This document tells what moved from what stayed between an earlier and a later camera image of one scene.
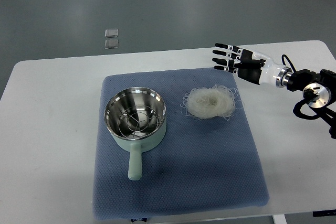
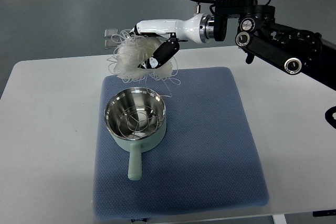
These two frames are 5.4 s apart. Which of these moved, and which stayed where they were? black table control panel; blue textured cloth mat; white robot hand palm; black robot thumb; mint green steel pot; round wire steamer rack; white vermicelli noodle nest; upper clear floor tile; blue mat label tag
Moved: white vermicelli noodle nest; white robot hand palm; black robot thumb
Stayed: mint green steel pot; round wire steamer rack; blue mat label tag; blue textured cloth mat; upper clear floor tile; black table control panel
